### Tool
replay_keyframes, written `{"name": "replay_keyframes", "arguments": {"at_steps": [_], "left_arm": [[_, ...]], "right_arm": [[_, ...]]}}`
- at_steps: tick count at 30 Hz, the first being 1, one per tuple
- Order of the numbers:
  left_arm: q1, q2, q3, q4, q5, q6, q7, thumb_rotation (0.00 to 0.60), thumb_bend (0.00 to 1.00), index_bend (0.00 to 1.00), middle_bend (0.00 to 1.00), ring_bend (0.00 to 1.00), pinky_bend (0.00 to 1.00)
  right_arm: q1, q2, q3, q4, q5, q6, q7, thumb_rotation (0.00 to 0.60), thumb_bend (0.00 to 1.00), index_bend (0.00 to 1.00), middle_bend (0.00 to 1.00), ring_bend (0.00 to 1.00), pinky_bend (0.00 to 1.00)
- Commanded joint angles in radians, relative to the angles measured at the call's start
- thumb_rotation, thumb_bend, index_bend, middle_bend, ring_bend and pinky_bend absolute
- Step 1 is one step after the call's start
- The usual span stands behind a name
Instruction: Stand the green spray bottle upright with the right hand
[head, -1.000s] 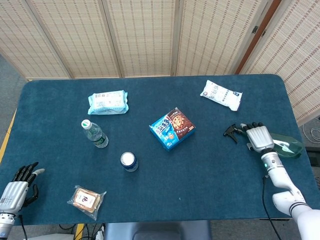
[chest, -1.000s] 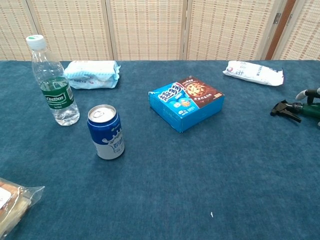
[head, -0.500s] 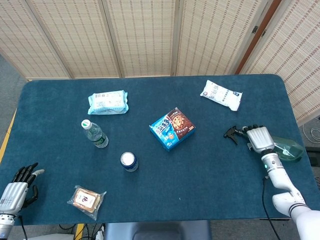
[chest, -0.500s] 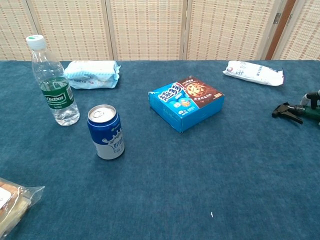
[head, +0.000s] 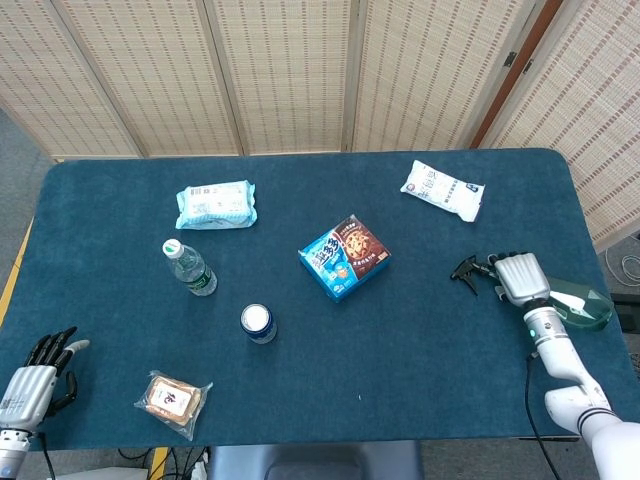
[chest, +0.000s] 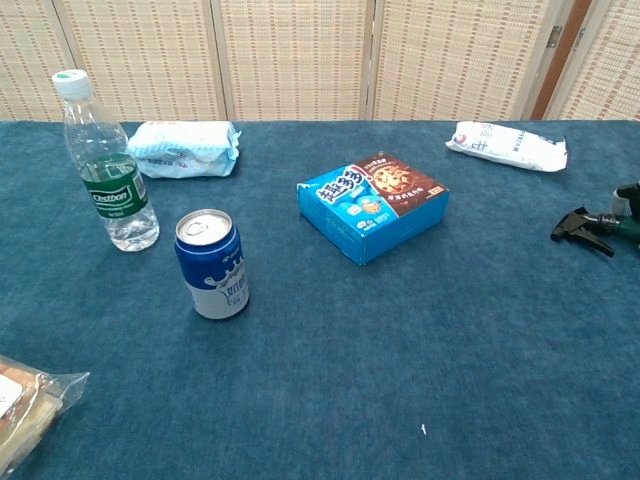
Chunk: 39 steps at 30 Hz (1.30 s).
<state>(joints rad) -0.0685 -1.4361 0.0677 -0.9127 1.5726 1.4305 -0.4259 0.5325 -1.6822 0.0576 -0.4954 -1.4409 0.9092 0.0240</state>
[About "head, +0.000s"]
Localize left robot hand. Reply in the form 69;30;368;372
0;326;92;429

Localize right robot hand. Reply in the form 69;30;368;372
487;251;551;307

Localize green spray bottle black trigger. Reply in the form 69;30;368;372
449;254;615;332

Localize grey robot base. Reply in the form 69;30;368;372
207;439;424;480

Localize clear water bottle green label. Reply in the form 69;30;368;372
161;238;219;297

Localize yellow floor tape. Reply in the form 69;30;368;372
0;219;34;326

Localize white plastic pouch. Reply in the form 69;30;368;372
399;159;486;223

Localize bread in clear bag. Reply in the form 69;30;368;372
133;369;214;442

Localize blue cookie box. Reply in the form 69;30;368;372
298;214;392;304

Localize narrow bamboo folding screen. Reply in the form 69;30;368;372
479;0;640;251

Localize blue table cloth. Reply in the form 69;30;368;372
0;148;634;451

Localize blue and white drink can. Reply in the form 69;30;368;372
240;303;278;345

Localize light blue wet wipes pack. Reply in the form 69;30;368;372
174;180;258;231

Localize wide bamboo folding screen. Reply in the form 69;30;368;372
0;0;551;162

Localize white floor cable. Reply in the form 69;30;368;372
604;244;640;287

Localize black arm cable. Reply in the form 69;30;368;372
523;352;564;480

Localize black floor cables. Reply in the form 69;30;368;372
117;446;211;480

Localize brown wooden post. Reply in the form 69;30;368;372
469;0;566;150

